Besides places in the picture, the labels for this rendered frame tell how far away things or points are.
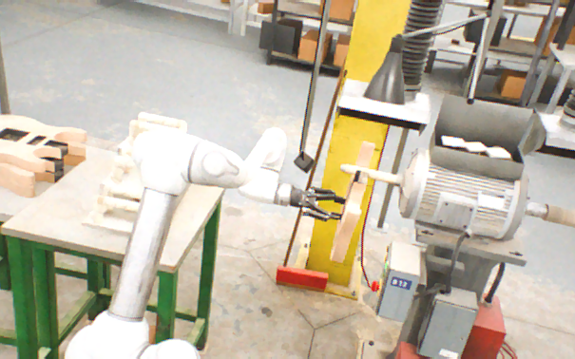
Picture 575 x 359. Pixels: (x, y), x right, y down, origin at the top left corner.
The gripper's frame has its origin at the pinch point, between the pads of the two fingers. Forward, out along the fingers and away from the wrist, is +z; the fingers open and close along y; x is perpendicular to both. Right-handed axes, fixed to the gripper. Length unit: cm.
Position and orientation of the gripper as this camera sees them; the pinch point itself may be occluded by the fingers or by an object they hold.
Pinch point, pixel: (342, 209)
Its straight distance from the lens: 216.6
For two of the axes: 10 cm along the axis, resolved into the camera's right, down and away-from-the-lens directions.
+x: 0.7, -6.3, -7.7
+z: 9.7, 2.3, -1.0
